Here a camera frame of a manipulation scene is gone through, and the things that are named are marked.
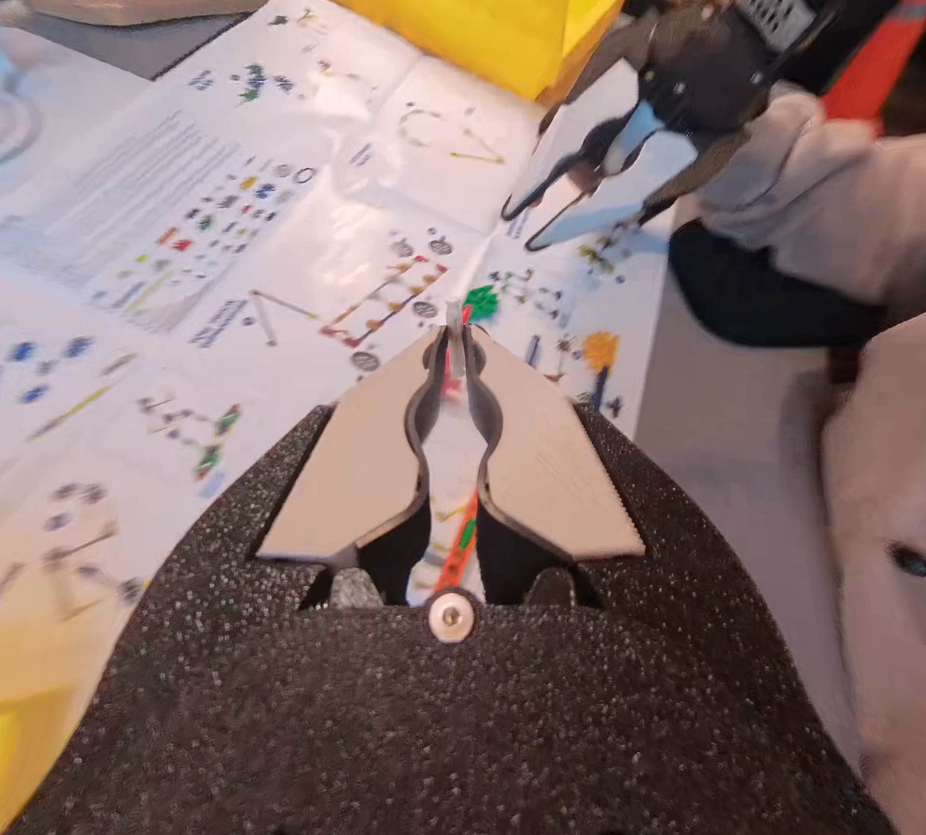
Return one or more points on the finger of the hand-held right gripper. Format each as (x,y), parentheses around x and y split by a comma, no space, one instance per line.
(615,198)
(546,180)

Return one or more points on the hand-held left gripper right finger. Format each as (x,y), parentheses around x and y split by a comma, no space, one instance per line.
(557,473)

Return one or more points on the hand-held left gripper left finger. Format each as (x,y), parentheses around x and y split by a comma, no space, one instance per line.
(340,473)

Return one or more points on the green connector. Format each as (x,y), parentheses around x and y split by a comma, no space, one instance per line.
(481,303)

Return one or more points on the yellow plastic parts bin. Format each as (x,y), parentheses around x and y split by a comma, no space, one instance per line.
(36,741)

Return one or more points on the blue rod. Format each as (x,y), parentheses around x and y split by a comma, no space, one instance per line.
(600,390)

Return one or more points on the orange ladder piece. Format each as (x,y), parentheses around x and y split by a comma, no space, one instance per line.
(456,553)

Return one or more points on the orange-yellow connector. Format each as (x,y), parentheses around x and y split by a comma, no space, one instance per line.
(600,351)

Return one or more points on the red connector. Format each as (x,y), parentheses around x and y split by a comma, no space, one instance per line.
(452,390)

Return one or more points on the person's dark lap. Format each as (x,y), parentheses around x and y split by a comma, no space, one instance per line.
(759,299)

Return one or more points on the white printed instruction sheet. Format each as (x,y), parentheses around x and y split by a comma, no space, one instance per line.
(347,234)

